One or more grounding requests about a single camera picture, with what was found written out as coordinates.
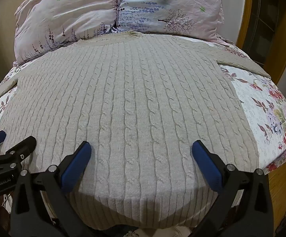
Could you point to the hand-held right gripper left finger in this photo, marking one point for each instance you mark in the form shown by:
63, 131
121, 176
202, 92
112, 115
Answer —
75, 164

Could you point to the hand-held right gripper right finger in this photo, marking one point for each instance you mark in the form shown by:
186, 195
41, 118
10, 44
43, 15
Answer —
207, 165

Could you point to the white floral bedsheet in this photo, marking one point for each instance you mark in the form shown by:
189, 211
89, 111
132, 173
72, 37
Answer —
261, 108

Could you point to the pink floral pillow left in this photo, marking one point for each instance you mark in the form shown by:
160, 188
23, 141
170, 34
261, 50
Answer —
83, 12

